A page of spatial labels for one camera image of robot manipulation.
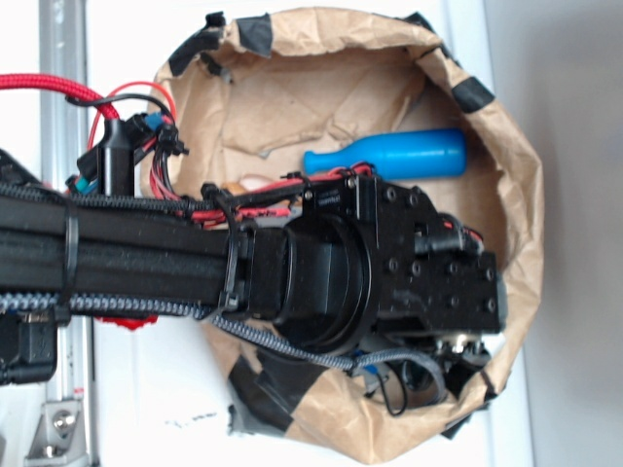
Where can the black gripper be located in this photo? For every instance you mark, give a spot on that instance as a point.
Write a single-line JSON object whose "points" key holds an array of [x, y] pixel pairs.
{"points": [[380, 260]]}

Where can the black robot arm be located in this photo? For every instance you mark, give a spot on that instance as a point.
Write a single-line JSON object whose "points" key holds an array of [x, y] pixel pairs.
{"points": [[232, 261]]}

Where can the blue plastic bottle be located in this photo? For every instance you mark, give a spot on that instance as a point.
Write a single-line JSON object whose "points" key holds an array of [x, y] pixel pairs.
{"points": [[417, 154]]}

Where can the brown paper bag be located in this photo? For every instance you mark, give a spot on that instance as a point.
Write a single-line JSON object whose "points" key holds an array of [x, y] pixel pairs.
{"points": [[275, 86]]}

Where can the black cylindrical connector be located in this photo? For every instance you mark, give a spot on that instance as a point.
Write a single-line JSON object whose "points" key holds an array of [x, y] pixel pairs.
{"points": [[115, 166]]}

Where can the aluminium frame rail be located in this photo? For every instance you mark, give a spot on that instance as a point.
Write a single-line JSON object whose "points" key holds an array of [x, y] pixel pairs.
{"points": [[66, 433]]}

